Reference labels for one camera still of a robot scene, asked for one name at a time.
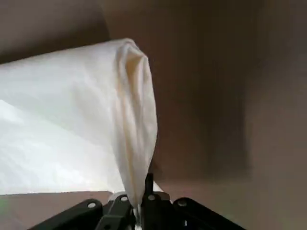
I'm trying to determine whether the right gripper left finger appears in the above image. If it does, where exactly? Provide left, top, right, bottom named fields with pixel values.
left=35, top=194, right=136, bottom=230

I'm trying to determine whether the cream tablecloth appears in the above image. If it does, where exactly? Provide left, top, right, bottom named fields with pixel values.
left=0, top=38, right=166, bottom=223

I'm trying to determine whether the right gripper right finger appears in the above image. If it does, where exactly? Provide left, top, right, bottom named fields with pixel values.
left=141, top=172, right=246, bottom=230

